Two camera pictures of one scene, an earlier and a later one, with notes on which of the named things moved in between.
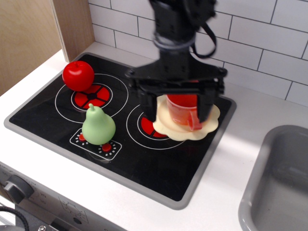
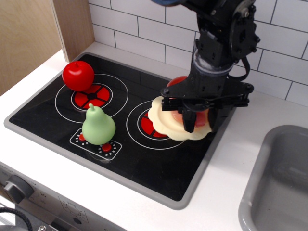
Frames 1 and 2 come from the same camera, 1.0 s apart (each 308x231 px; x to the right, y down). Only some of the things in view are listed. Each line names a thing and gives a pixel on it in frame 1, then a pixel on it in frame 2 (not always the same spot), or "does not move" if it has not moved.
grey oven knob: [19, 188] does not move
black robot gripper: [176, 72] → [204, 90]
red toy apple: [78, 75] does not move
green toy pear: [98, 128] does not move
